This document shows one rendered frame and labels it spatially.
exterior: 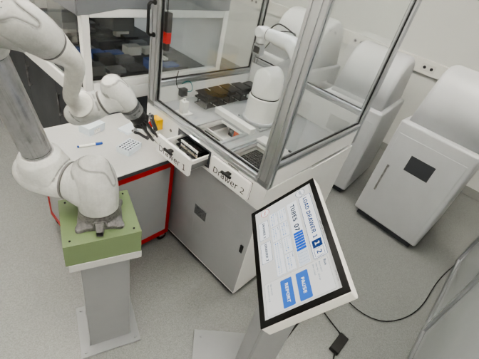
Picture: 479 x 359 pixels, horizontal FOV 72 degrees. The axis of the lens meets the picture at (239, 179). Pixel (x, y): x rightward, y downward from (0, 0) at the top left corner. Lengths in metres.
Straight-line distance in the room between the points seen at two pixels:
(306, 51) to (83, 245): 1.11
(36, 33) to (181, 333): 1.70
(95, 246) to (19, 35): 0.78
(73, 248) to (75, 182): 0.25
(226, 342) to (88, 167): 1.31
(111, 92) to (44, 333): 1.38
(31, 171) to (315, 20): 1.14
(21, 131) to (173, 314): 1.40
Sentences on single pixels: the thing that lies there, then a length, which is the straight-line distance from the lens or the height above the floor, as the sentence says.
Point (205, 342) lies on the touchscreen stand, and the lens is 2.11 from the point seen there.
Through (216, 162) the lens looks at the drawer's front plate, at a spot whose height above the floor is 0.91.
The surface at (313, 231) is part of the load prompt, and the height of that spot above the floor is 1.16.
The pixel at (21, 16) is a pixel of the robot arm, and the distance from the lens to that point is 0.97.
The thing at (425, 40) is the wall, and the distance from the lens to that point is 4.52.
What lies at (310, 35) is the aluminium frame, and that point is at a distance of 1.33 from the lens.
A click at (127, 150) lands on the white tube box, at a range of 2.00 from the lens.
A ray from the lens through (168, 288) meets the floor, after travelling 2.30.
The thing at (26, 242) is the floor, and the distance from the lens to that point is 2.65.
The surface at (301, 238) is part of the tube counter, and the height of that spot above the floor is 1.12.
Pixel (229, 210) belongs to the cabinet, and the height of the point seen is 0.66.
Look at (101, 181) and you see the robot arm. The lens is 1.30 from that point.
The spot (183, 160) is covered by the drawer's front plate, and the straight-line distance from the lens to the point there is 1.78.
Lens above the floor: 1.91
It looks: 36 degrees down
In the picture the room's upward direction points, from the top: 14 degrees clockwise
